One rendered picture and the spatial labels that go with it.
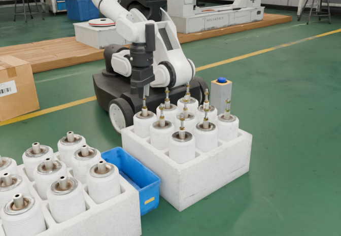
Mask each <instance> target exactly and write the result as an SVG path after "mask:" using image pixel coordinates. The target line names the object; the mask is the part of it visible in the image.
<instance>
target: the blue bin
mask: <svg viewBox="0 0 341 236"><path fill-rule="evenodd" d="M100 155H101V158H102V159H103V160H104V161H106V162H108V163H111V164H113V165H115V166H116V167H117V168H118V171H119V174H120V175H121V176H122V177H123V178H124V179H125V180H126V181H127V182H128V183H129V184H131V185H132V186H133V187H134V188H135V189H136V190H137V191H138V192H139V202H140V216H142V215H144V214H146V213H148V212H150V211H151V210H153V209H155V208H157V207H158V206H159V184H160V178H159V177H158V176H157V175H155V174H154V173H153V172H152V171H150V170H149V169H148V168H146V167H145V166H144V165H143V164H141V163H140V162H139V161H138V160H136V159H135V158H134V157H133V156H131V155H130V154H129V153H127V152H126V151H125V150H124V149H122V148H121V147H116V148H113V149H110V150H108V151H105V152H103V153H101V154H100Z"/></svg>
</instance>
